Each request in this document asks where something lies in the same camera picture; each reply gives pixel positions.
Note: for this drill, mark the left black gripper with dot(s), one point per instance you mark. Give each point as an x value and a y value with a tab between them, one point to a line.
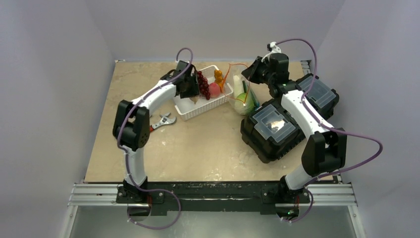
193	91

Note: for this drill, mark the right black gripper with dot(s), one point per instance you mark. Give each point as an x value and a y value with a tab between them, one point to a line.
253	73

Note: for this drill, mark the dark red grapes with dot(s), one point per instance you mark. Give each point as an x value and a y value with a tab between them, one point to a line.
203	85

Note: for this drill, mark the clear orange zip bag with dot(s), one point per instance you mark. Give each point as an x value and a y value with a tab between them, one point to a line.
234	69

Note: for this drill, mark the green cucumber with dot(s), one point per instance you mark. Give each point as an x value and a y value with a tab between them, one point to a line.
251	95

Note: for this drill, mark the white radish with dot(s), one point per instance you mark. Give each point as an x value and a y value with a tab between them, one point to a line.
238	86

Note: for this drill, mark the green cabbage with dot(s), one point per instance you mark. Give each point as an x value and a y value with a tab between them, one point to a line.
242	105

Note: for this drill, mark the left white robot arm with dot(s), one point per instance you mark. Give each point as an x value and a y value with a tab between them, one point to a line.
131	127

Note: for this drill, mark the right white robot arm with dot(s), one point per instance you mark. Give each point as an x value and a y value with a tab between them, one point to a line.
325	149

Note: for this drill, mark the white plastic basket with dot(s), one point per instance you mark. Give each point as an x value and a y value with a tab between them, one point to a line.
188	109

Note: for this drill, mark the pink peach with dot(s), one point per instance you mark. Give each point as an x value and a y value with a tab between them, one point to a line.
214	90

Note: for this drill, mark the black plastic toolbox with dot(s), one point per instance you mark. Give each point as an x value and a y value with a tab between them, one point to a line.
272	132

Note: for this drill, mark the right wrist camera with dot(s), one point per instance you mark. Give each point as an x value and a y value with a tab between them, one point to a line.
272	48

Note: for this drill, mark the adjustable wrench red handle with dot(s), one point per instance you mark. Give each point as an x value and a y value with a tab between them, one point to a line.
165	119

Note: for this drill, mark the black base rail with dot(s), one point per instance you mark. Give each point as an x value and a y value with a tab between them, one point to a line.
231	196

